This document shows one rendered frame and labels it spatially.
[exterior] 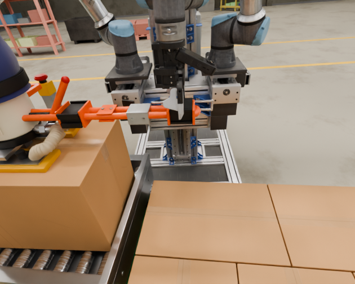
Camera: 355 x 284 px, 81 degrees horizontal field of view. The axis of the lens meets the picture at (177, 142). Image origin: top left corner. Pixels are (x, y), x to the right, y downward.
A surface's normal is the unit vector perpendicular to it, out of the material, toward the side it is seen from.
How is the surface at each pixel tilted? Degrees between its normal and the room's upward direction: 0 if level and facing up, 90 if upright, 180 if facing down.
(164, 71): 89
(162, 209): 0
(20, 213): 90
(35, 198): 90
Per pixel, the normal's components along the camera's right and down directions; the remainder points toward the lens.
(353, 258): -0.07, -0.79
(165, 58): -0.07, 0.60
